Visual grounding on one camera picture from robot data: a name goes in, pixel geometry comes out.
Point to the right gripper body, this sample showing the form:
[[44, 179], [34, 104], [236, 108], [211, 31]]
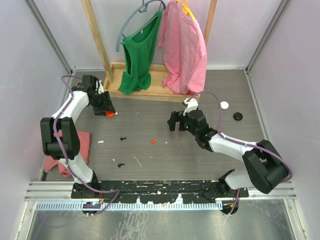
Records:
[[184, 124]]

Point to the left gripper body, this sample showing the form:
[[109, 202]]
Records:
[[101, 100]]

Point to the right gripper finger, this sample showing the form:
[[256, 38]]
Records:
[[176, 115], [172, 124]]

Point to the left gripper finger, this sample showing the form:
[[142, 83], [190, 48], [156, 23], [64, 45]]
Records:
[[111, 109], [99, 111]]

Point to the orange earbud case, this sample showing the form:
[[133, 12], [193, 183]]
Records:
[[110, 114]]

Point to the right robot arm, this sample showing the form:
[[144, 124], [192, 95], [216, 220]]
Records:
[[264, 169]]

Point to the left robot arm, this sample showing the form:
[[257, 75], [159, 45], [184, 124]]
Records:
[[60, 138]]

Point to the red folded cloth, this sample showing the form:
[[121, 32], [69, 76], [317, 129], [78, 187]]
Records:
[[84, 138]]

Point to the wooden clothes rack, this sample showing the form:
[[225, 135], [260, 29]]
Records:
[[157, 70]]

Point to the pink t-shirt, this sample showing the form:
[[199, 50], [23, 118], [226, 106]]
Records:
[[184, 51]]

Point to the green t-shirt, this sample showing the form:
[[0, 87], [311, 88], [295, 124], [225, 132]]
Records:
[[139, 49]]

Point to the yellow hanger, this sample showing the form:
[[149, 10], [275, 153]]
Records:
[[185, 8]]

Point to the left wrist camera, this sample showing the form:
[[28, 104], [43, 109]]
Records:
[[99, 87]]

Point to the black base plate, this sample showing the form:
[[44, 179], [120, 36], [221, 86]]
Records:
[[167, 191]]

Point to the white cable duct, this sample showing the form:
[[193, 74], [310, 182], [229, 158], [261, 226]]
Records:
[[81, 205]]

